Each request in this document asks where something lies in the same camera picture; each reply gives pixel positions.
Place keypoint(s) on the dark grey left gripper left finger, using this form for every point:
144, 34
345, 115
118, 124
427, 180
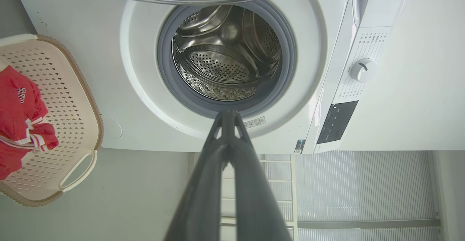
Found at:
203, 204

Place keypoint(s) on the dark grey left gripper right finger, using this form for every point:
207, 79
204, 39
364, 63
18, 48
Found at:
254, 204

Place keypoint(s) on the white front-load washing machine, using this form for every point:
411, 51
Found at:
101, 33

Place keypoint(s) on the small dark QR sticker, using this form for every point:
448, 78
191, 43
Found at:
299, 147

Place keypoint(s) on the white warning sticker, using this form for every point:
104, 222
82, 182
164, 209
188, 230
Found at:
254, 122

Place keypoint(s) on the white slatted shutter panel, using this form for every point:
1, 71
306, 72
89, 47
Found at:
363, 186

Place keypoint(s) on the black control display panel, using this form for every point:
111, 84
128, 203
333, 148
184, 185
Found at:
336, 123

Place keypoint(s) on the round white filter cover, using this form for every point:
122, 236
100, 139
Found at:
112, 132

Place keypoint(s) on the perforated steel washer drum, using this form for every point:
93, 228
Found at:
218, 63

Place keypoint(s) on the white round control knob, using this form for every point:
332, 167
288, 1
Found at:
363, 70

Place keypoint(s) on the cream perforated laundry basket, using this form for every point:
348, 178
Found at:
65, 99

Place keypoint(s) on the red garment with white stripes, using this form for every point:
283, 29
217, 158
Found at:
18, 110

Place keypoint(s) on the white detergent drawer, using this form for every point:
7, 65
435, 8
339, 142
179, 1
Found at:
358, 1

